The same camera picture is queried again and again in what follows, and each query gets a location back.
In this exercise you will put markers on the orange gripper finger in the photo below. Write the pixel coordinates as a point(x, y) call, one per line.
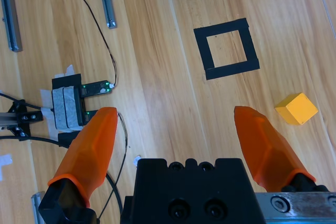
point(89, 150)
point(265, 150)

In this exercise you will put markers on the yellow wooden cube block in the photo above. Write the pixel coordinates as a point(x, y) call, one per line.
point(296, 110)

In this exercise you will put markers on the green sensor circuit board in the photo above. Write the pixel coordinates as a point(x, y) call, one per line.
point(95, 87)
point(90, 115)

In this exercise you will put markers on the black sensor housing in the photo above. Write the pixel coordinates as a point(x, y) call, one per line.
point(78, 108)

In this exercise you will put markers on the grey foam pad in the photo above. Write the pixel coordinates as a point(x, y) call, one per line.
point(58, 108)
point(71, 108)

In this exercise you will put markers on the white masking tape strip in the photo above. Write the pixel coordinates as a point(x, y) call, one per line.
point(69, 70)
point(51, 123)
point(46, 98)

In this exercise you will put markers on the black tape patch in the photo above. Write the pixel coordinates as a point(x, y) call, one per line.
point(65, 79)

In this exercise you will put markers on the white tape corner mark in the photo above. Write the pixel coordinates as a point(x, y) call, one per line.
point(5, 161)

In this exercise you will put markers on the aluminium extrusion bar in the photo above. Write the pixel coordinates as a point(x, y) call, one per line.
point(8, 119)

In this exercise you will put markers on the black tape square outline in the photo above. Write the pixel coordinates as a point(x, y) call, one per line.
point(200, 48)

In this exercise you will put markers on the black corner bracket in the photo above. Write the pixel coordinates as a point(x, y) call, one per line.
point(25, 117)

